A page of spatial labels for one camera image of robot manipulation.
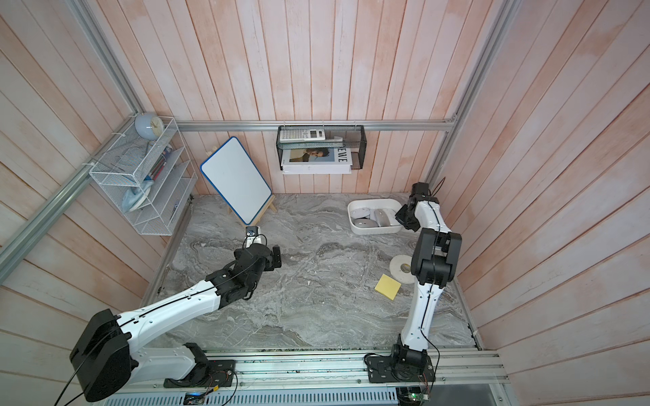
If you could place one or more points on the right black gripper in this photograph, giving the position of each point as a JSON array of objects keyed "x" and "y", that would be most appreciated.
[{"x": 399, "y": 217}]

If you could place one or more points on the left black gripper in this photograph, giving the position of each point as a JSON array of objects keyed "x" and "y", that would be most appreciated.
[{"x": 271, "y": 264}]

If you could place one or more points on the white plastic storage box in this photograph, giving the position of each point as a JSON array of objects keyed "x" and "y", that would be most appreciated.
[{"x": 374, "y": 216}]

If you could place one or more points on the silver mouse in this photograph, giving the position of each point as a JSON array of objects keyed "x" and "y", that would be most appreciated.
[{"x": 381, "y": 218}]

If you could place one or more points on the white ribbed mouse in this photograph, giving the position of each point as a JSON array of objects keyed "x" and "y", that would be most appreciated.
[{"x": 365, "y": 223}]

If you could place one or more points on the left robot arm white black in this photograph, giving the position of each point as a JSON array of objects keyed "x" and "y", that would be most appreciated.
[{"x": 112, "y": 351}]

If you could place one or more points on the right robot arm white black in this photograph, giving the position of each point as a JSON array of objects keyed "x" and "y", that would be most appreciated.
[{"x": 433, "y": 265}]

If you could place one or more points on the white flat mouse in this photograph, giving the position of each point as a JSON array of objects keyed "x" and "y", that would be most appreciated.
[{"x": 392, "y": 217}]

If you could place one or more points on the white rounded mouse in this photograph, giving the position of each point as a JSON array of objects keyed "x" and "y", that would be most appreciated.
[{"x": 361, "y": 212}]

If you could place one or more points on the white tape roll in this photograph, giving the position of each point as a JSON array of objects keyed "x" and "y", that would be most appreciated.
[{"x": 400, "y": 269}]

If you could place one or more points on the yellow sticky note pad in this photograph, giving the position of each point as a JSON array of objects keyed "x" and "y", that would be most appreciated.
[{"x": 388, "y": 287}]

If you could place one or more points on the blue framed whiteboard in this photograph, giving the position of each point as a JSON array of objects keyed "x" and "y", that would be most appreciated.
[{"x": 236, "y": 180}]

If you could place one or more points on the grey book under calculator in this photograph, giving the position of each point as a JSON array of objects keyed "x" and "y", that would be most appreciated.
[{"x": 310, "y": 144}]

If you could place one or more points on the white magazine book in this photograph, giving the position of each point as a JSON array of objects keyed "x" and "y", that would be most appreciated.
[{"x": 317, "y": 161}]

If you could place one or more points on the white calculator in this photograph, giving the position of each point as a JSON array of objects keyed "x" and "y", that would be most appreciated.
[{"x": 295, "y": 136}]

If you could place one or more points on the light blue iron object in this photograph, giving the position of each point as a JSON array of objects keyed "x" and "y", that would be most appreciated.
[{"x": 135, "y": 196}]

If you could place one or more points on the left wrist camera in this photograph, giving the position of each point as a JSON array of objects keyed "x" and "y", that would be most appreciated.
[{"x": 252, "y": 236}]

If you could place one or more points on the black mesh wall basket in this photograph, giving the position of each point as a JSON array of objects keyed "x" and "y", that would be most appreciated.
[{"x": 354, "y": 136}]

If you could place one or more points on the white wire mesh shelf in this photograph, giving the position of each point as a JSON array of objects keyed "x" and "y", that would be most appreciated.
[{"x": 129, "y": 159}]

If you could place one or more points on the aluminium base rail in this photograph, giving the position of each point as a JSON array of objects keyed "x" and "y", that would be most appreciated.
[{"x": 337, "y": 368}]

